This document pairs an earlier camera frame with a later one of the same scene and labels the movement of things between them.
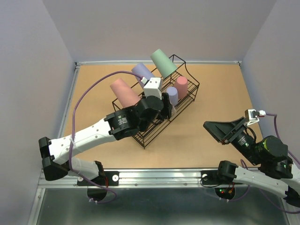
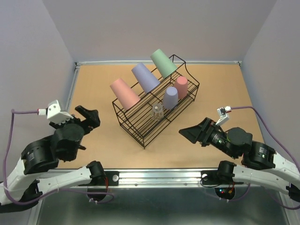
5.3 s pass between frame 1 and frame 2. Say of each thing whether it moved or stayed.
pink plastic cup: stayed
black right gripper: moved
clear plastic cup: moved
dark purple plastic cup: stayed
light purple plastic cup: stayed
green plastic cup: stayed
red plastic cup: stayed
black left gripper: moved
